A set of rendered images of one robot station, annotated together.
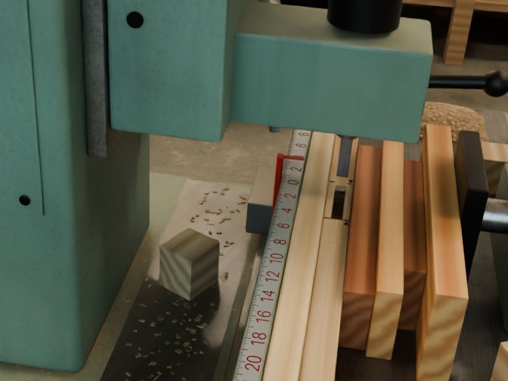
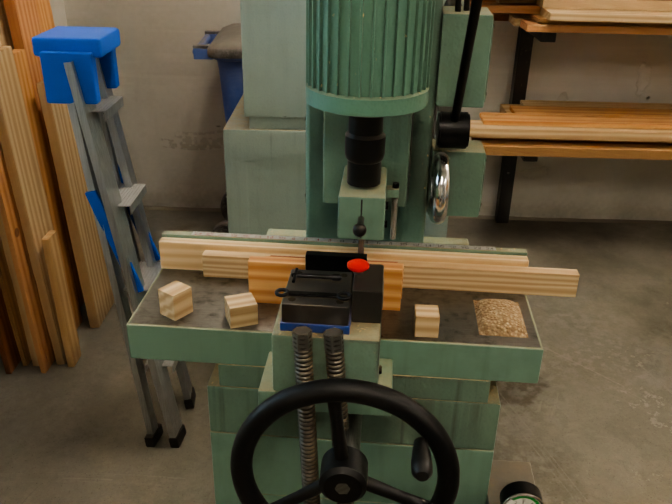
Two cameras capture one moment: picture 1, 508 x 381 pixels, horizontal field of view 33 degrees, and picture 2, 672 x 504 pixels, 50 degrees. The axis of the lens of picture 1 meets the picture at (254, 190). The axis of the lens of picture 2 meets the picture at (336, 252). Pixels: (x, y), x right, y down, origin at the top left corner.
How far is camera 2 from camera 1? 1.22 m
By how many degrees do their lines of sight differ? 75
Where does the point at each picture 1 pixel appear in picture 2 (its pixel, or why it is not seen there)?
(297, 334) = (241, 244)
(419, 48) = (343, 193)
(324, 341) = (244, 255)
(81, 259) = (312, 230)
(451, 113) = (496, 312)
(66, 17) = (310, 133)
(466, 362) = (264, 307)
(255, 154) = not seen: outside the picture
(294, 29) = not seen: hidden behind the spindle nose
